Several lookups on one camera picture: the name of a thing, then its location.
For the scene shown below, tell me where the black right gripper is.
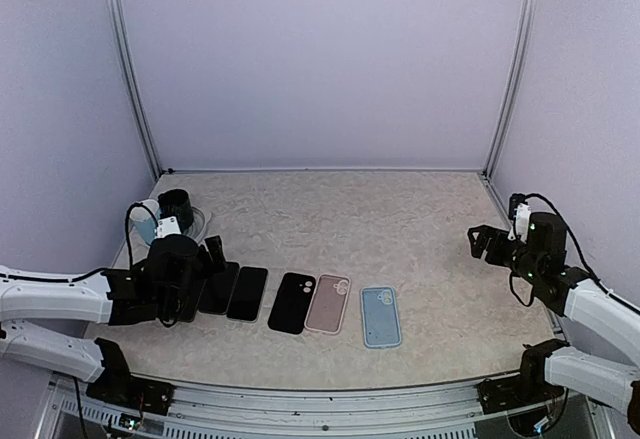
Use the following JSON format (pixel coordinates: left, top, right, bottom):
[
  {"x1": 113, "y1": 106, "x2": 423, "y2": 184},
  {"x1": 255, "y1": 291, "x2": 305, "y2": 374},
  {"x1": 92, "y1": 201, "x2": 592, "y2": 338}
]
[{"x1": 469, "y1": 224, "x2": 543, "y2": 283}]

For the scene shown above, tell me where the purple edged dark phone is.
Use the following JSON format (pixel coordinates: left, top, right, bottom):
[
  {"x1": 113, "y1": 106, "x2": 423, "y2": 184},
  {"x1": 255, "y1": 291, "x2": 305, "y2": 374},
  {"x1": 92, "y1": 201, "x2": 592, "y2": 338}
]
[{"x1": 198, "y1": 262, "x2": 240, "y2": 315}]

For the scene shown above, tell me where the light blue phone case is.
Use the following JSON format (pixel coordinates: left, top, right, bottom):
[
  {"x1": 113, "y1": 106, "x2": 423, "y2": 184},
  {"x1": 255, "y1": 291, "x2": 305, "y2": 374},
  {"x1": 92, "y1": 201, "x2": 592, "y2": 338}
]
[{"x1": 360, "y1": 286, "x2": 402, "y2": 349}]

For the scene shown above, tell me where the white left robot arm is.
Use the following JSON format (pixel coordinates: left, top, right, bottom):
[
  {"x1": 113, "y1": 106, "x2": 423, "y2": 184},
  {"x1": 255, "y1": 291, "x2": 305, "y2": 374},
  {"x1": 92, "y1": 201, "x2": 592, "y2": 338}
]
[{"x1": 1, "y1": 234, "x2": 226, "y2": 404}]

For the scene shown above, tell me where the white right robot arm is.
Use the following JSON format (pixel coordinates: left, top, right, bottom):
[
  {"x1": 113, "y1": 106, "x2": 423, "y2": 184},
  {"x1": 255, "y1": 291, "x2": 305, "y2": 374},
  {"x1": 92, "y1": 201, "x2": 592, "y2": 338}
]
[{"x1": 467, "y1": 224, "x2": 639, "y2": 431}]

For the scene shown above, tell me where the black phone case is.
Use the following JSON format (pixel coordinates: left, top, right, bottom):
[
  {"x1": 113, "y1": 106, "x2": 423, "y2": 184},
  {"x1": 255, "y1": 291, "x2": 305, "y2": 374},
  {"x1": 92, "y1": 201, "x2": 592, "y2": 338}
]
[{"x1": 267, "y1": 272, "x2": 316, "y2": 335}]

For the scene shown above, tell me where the pink phone case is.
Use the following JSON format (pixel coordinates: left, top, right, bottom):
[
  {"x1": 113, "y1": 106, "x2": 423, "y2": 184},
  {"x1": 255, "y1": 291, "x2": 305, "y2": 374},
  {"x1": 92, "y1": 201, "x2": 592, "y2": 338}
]
[{"x1": 304, "y1": 274, "x2": 351, "y2": 335}]

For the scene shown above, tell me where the black cup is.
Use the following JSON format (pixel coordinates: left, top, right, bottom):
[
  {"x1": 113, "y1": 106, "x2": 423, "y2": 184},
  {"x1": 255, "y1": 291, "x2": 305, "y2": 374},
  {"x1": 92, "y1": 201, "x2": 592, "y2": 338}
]
[{"x1": 158, "y1": 189, "x2": 194, "y2": 233}]

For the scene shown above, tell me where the light blue white cup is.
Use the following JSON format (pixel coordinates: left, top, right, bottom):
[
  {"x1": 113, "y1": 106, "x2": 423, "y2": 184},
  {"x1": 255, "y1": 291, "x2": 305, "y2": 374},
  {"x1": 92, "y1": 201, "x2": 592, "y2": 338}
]
[{"x1": 130, "y1": 199, "x2": 160, "y2": 245}]

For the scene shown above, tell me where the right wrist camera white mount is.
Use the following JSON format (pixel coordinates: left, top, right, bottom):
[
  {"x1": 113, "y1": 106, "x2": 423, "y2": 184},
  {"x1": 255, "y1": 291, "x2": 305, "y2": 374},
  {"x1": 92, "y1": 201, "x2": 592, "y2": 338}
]
[{"x1": 508, "y1": 193, "x2": 531, "y2": 243}]

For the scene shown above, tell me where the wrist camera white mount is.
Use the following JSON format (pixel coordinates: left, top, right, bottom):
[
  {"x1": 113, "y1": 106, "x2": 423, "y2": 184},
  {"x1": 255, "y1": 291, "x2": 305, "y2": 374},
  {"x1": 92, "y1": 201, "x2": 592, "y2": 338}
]
[
  {"x1": 155, "y1": 216, "x2": 182, "y2": 239},
  {"x1": 508, "y1": 193, "x2": 531, "y2": 243}
]

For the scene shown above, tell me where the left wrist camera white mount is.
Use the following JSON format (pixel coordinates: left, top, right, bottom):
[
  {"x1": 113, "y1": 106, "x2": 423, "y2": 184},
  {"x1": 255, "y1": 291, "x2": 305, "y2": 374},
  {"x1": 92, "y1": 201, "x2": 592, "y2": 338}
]
[{"x1": 155, "y1": 216, "x2": 182, "y2": 239}]

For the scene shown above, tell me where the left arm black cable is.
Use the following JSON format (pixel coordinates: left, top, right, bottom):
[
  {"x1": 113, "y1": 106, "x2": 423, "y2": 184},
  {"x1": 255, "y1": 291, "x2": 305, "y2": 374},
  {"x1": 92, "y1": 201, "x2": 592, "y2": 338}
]
[{"x1": 123, "y1": 201, "x2": 161, "y2": 273}]

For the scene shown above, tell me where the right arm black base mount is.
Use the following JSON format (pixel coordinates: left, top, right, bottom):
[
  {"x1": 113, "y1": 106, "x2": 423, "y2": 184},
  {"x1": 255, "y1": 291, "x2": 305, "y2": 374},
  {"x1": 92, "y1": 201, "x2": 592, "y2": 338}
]
[{"x1": 476, "y1": 339, "x2": 569, "y2": 414}]

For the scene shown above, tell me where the aluminium front rail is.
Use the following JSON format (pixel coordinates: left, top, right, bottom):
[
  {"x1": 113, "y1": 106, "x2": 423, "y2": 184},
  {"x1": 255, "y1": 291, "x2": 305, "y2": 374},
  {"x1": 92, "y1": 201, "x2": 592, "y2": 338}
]
[{"x1": 33, "y1": 376, "x2": 615, "y2": 438}]

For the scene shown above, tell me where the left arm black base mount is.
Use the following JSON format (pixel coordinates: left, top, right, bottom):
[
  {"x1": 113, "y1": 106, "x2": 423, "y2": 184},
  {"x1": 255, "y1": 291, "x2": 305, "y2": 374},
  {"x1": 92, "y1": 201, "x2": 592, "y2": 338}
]
[{"x1": 86, "y1": 338, "x2": 175, "y2": 416}]

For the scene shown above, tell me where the right aluminium frame post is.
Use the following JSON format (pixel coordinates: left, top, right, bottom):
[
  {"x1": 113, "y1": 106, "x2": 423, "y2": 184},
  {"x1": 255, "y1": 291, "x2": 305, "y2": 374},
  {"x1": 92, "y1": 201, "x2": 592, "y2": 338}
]
[{"x1": 482, "y1": 0, "x2": 537, "y2": 182}]

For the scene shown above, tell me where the aluminium frame post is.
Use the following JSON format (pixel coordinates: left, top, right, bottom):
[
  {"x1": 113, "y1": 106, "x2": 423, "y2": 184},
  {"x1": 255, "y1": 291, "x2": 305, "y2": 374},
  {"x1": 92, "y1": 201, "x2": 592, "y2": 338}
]
[
  {"x1": 482, "y1": 0, "x2": 537, "y2": 182},
  {"x1": 106, "y1": 0, "x2": 163, "y2": 181}
]

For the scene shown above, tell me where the left aluminium frame post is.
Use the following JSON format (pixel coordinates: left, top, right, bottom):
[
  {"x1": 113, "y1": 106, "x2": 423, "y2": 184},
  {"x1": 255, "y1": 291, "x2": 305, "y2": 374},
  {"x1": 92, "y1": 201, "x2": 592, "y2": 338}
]
[{"x1": 106, "y1": 0, "x2": 163, "y2": 181}]

